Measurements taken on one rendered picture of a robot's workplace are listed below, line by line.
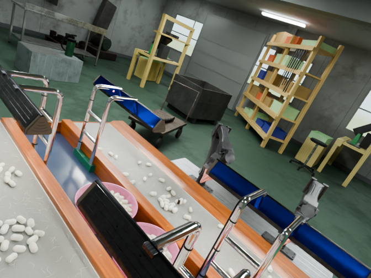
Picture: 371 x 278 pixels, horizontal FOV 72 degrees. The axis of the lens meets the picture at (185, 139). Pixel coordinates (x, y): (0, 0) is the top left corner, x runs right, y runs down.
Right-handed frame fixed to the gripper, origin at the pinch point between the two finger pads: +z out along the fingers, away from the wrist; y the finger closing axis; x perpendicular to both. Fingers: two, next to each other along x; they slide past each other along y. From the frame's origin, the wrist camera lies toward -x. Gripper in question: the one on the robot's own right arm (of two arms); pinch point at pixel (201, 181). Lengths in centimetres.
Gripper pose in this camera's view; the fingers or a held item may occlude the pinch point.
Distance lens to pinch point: 140.4
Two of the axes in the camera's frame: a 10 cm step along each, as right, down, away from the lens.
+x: 1.2, 6.4, 7.6
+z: -7.2, 5.9, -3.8
